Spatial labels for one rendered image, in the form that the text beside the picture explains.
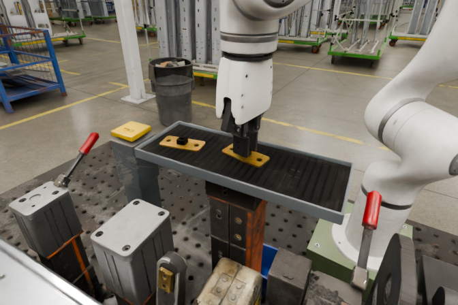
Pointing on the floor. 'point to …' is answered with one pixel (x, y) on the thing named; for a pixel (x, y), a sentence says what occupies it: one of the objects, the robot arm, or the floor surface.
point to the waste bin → (172, 88)
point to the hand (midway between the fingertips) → (245, 141)
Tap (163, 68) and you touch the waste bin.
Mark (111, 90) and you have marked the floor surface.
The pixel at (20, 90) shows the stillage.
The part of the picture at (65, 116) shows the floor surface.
